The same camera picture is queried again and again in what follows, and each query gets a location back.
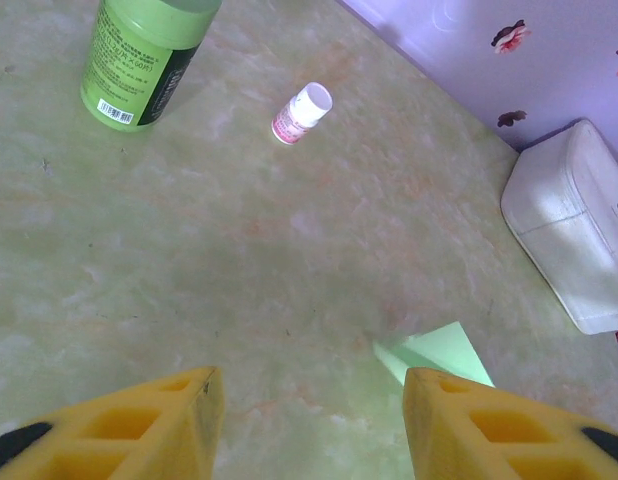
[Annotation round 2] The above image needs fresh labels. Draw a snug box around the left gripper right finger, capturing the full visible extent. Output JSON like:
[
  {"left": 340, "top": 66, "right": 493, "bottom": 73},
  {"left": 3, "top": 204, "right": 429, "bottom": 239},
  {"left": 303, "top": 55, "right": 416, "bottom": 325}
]
[{"left": 403, "top": 367, "right": 618, "bottom": 480}]

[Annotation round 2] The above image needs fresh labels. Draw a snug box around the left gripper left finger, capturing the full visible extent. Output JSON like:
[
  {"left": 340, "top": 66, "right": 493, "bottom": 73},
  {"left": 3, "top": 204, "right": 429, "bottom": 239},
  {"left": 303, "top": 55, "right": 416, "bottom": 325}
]
[{"left": 0, "top": 366, "right": 225, "bottom": 480}]

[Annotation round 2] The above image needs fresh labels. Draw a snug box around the light green paper sheet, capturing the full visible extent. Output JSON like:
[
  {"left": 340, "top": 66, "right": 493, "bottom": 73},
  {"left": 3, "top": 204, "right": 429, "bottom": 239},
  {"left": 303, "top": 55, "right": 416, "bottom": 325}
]
[{"left": 372, "top": 320, "right": 496, "bottom": 389}]

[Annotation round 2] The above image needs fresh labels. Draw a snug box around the white zippered case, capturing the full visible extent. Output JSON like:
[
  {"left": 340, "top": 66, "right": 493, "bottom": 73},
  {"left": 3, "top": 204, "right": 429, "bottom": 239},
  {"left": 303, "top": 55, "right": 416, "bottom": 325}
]
[{"left": 499, "top": 118, "right": 618, "bottom": 336}]

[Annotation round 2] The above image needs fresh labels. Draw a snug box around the small white pill bottle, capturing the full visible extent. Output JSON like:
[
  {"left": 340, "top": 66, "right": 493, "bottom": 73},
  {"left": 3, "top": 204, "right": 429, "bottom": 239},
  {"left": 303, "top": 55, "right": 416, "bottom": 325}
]
[{"left": 271, "top": 82, "right": 334, "bottom": 148}]

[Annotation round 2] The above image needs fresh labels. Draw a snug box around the green cylindrical bottle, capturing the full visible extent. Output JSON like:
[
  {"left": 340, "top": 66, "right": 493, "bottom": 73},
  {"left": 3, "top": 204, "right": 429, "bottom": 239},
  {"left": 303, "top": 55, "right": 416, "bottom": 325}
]
[{"left": 79, "top": 0, "right": 224, "bottom": 134}]

